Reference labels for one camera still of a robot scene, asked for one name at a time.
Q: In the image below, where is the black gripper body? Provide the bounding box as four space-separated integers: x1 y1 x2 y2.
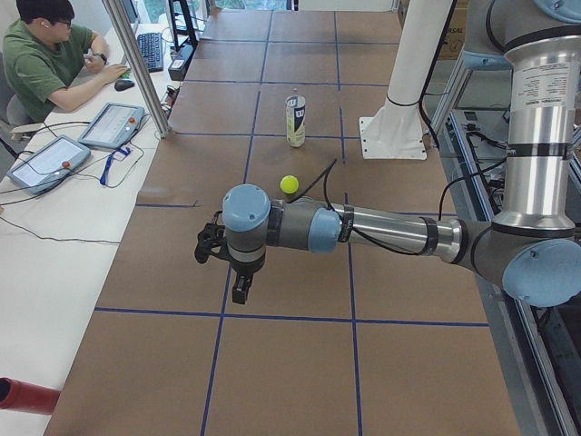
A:
231 262 259 288

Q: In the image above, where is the yellow Wilson tennis ball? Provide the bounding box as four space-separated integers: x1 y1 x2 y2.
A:
280 174 300 194

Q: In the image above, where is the clear Wilson ball can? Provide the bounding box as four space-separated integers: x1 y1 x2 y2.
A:
285 94 306 147

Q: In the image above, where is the far teach pendant tablet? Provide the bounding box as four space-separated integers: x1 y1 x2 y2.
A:
78 103 145 150

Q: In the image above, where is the teach pendant tablet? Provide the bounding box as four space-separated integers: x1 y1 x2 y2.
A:
7 135 91 194
78 103 145 150

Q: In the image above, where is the black power strip box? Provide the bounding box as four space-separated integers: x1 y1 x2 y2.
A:
168 44 194 82

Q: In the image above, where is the black computer mouse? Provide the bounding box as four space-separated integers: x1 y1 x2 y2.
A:
113 78 135 92

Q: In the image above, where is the near teach pendant tablet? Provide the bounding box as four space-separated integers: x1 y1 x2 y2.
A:
7 135 91 194

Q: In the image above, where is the black computer keyboard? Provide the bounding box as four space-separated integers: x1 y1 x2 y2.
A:
136 32 163 72

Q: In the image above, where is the red cylinder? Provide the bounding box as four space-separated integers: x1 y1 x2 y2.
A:
1 377 61 415

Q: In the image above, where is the person in green shirt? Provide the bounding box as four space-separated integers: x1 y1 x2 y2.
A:
3 0 127 123

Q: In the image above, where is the cardboard box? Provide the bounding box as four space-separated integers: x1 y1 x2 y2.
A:
438 0 469 60

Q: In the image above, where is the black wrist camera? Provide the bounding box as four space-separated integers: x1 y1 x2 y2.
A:
194 210 231 264

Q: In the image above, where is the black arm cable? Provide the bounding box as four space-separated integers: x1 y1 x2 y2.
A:
294 158 507 256

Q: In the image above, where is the blue lanyard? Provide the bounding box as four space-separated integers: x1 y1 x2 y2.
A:
99 145 133 186

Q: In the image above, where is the white camera post base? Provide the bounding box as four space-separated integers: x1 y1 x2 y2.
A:
359 0 456 160

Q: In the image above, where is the aluminium frame post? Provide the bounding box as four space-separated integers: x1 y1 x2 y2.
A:
103 0 171 138

